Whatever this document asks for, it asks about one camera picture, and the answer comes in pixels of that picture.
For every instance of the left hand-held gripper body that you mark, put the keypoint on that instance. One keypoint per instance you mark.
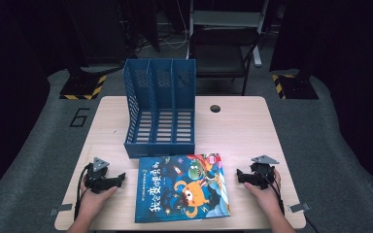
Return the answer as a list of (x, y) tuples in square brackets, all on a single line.
[(97, 181)]

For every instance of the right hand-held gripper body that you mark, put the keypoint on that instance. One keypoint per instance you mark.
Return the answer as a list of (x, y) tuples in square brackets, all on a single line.
[(261, 174)]

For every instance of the blue cartoon picture book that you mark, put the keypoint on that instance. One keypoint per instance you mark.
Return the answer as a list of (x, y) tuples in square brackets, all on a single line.
[(181, 191)]

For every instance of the blue plastic file rack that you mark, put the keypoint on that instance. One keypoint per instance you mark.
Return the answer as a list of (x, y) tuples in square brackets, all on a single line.
[(160, 97)]

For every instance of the person's left hand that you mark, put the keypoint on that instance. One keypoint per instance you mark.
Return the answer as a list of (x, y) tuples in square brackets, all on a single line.
[(92, 204)]

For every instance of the person's right hand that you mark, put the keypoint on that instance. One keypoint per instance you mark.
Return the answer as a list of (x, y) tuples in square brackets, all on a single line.
[(268, 199)]

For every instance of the grey tape piece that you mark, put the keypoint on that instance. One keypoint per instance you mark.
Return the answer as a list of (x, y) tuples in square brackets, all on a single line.
[(61, 209), (299, 207)]

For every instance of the black round table grommet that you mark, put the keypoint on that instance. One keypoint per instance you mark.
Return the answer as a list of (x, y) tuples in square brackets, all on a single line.
[(215, 108)]

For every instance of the black yellow striped stand base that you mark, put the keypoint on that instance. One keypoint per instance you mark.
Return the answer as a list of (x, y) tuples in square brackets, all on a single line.
[(296, 87), (84, 89)]

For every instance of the black folding chair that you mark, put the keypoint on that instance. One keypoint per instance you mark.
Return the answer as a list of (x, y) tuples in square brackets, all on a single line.
[(220, 58)]

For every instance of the dark curtain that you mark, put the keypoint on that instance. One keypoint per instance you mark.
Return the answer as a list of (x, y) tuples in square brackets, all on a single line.
[(9, 97), (359, 81)]

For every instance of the black metal stand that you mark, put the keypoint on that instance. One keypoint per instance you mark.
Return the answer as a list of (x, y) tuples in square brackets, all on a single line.
[(139, 22)]

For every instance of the grey metal chair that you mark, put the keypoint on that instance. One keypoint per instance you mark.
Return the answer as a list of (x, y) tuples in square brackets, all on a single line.
[(226, 17)]

